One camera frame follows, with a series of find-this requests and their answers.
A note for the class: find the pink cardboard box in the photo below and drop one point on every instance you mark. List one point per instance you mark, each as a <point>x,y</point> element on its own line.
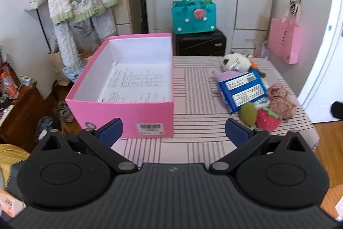
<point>120,116</point>

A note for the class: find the brown paper bag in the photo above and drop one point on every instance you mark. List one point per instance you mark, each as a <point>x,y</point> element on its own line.
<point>59,68</point>

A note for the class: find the pink paper gift bag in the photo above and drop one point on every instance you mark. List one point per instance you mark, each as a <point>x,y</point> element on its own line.
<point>282,41</point>

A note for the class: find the white cat plush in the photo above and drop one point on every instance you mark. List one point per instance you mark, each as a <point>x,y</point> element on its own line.
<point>235,61</point>

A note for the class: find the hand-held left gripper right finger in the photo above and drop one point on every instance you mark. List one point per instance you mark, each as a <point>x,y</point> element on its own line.
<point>237,133</point>

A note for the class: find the orange snack packet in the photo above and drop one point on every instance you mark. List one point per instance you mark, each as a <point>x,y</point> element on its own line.
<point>10,203</point>

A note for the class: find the teal felt handbag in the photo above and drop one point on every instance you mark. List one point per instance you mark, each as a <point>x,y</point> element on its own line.
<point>193,22</point>

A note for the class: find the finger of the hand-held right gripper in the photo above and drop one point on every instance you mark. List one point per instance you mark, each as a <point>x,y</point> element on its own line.
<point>337,110</point>

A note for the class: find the white door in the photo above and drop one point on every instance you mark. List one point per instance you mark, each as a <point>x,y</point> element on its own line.
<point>321,70</point>

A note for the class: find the ribbon on wall hook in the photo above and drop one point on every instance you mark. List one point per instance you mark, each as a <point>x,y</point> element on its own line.
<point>294,5</point>

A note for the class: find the striped pink tablecloth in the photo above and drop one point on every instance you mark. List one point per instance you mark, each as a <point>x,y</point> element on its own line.
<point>198,100</point>

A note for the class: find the purple plush toy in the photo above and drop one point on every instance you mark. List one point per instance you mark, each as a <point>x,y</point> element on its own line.
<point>230,75</point>

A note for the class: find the green egg sponge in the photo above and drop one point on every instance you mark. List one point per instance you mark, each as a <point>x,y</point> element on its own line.
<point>248,113</point>

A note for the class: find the grey shoes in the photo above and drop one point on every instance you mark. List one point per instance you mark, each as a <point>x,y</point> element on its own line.
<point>64,112</point>

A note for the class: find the printed paper sheet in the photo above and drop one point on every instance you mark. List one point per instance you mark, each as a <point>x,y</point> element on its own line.
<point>134,81</point>

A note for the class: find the orange label plastic bottle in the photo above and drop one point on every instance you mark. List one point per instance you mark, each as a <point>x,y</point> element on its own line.
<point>9,88</point>

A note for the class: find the wooden cabinet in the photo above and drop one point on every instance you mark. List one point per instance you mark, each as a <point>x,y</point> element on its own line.
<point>21,116</point>

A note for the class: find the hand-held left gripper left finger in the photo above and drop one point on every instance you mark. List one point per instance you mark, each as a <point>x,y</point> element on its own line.
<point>111,132</point>

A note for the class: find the black suitcase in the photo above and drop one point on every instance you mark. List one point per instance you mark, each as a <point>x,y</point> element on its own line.
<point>198,44</point>

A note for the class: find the red strawberry plush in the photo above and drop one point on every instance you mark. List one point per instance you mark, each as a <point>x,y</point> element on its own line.
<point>268,121</point>

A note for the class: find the yellow blanket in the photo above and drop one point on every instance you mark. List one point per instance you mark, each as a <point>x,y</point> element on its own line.
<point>12,159</point>

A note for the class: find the brown plush toy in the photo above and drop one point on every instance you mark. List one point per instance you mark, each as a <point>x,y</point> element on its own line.
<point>281,103</point>

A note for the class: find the blue wet wipes pack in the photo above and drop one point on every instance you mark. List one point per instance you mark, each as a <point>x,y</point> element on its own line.
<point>241,94</point>

